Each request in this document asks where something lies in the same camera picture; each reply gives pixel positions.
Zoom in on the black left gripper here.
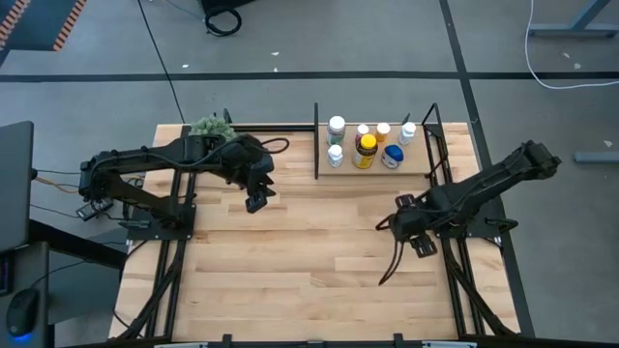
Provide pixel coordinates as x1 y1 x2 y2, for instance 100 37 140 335
222 135 279 214

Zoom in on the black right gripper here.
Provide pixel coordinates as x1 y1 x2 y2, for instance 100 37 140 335
378 192 439 286

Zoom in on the white bottle blue label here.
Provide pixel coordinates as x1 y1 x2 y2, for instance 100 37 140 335
327 143 344 169

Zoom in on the large bottle green label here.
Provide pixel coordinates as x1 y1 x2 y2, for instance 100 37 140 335
326 114 347 147

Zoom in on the white jar blue lid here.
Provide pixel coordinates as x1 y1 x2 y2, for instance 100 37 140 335
380 143 405 170

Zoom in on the white medicine bottle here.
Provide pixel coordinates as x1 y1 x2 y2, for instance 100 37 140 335
397 121 418 148

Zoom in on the artificial green plant white pot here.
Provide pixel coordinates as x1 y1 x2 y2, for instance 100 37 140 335
188 114 238 141

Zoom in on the black power adapter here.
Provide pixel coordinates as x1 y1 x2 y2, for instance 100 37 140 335
75 200 115 222

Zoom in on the dark grey monitor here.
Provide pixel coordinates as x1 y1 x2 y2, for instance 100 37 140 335
0 120 36 253

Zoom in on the black desk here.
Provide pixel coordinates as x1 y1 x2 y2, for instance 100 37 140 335
0 219 128 348

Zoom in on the black computer mouse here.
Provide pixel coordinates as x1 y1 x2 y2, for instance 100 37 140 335
5 288 42 338

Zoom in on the dark mat orange striped edge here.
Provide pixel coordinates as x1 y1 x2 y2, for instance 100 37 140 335
0 0 88 53

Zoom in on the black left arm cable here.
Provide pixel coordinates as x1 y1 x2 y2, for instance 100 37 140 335
260 136 291 156

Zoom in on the black aluminium table frame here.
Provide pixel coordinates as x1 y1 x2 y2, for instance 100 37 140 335
108 101 521 348

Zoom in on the wooden shelf black metal frame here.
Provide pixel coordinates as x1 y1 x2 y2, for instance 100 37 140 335
312 101 445 181

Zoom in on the coiled black cable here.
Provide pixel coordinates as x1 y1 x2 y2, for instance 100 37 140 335
203 5 243 38

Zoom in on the yellow floor cable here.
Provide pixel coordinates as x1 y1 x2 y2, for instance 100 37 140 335
33 173 81 194

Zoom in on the white power cable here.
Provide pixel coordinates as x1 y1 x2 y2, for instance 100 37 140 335
523 0 619 91

